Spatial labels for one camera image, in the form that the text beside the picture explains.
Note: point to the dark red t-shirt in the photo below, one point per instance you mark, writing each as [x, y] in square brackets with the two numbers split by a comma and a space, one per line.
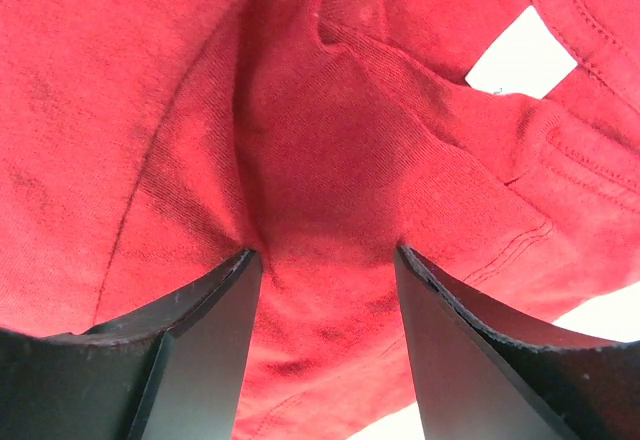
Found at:
[143, 142]

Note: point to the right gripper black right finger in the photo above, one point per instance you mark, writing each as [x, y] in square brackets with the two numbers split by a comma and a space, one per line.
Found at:
[483, 370]

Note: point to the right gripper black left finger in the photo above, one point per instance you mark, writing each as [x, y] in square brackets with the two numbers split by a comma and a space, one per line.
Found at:
[172, 369]

